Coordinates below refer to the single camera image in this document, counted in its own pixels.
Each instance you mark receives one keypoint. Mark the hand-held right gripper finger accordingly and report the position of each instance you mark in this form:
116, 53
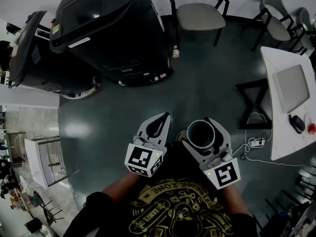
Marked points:
197, 153
224, 138

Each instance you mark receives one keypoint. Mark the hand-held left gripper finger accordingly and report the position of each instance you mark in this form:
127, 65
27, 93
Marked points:
145, 126
166, 130

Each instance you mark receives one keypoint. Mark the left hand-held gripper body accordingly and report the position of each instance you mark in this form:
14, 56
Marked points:
142, 157

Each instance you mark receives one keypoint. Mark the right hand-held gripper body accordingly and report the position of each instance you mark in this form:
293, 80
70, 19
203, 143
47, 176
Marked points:
225, 173

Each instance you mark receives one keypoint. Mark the white cup with teal inside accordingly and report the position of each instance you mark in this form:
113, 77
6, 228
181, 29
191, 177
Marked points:
200, 134

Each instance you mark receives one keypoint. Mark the grey tray mat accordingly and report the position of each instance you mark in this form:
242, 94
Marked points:
292, 88

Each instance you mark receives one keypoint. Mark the person's right forearm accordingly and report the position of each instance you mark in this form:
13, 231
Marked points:
234, 200

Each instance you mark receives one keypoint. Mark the person's left forearm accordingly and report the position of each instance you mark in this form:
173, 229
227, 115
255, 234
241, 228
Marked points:
121, 187

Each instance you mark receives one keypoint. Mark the person's shoe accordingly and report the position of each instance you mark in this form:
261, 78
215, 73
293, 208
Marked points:
181, 136

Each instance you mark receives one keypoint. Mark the white power strip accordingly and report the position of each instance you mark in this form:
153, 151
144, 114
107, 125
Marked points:
256, 142

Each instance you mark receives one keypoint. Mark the black table base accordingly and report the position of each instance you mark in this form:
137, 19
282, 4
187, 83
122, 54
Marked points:
254, 102

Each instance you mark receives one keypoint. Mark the black gold-printed T-shirt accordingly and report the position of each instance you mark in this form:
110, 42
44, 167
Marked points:
172, 206

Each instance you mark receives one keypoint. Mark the black metal chair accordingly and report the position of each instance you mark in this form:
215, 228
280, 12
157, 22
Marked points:
284, 211
306, 181

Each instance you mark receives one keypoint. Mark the black handheld device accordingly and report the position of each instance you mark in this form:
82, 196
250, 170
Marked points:
297, 123

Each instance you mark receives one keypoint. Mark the small plastic bottle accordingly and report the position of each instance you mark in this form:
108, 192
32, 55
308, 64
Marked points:
175, 52

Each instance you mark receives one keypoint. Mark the red apple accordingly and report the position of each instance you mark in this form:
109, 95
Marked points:
312, 128

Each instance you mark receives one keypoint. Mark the large black wheeled machine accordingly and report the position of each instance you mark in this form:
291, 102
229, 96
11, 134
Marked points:
111, 33

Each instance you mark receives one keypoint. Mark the white cabinet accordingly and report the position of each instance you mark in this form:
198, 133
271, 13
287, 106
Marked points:
37, 162

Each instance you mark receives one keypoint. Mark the grey chair with black legs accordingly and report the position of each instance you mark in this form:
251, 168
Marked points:
304, 31
277, 26
200, 16

